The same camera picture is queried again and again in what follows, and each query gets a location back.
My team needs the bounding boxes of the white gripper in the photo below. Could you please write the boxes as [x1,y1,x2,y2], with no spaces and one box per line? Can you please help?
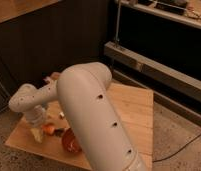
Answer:
[24,105,47,143]

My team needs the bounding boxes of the orange pepper with dark stem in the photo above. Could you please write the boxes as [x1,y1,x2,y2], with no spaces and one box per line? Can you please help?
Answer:
[42,123,64,136]

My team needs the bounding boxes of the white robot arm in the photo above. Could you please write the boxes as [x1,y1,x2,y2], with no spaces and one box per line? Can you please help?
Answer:
[9,62,148,171]

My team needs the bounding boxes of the dark red ceramic bowl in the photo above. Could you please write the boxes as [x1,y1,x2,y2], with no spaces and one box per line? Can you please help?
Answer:
[61,128,82,153]

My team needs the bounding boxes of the red and white box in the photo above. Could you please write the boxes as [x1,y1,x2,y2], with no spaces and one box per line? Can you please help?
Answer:
[44,72,60,84]

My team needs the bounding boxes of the grey metal beam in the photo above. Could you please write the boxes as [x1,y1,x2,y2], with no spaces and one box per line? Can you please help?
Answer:
[104,42,201,127]

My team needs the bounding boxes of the metal pole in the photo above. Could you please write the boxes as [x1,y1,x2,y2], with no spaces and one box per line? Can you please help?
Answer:
[114,0,122,47]

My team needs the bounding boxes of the shelf with clutter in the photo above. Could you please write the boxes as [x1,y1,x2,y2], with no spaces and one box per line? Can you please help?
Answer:
[121,0,201,29]

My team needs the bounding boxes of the black cable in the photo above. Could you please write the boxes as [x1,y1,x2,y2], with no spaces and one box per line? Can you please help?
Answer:
[151,129,201,164]

